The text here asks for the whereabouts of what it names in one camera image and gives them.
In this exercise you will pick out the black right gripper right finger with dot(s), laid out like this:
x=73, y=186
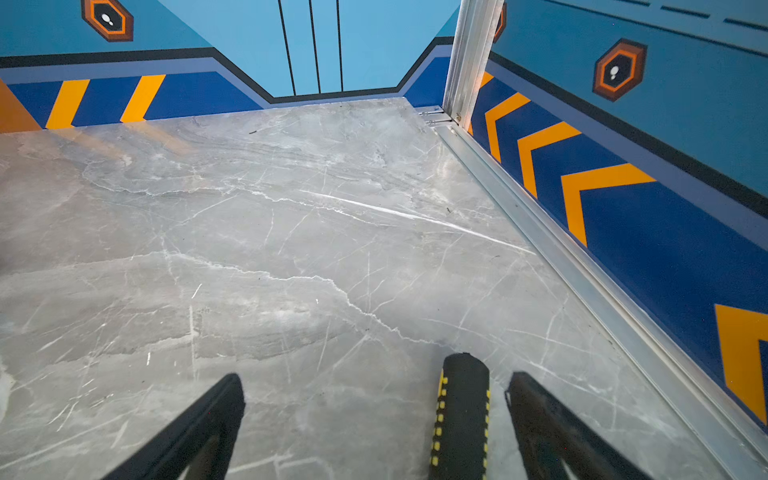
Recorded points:
x=554, y=443

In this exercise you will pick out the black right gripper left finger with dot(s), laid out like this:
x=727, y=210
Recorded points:
x=198, y=444

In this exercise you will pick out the black yellow handled screwdriver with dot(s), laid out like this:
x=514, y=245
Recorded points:
x=459, y=446

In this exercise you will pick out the aluminium corner post right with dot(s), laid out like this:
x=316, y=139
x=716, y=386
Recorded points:
x=476, y=27

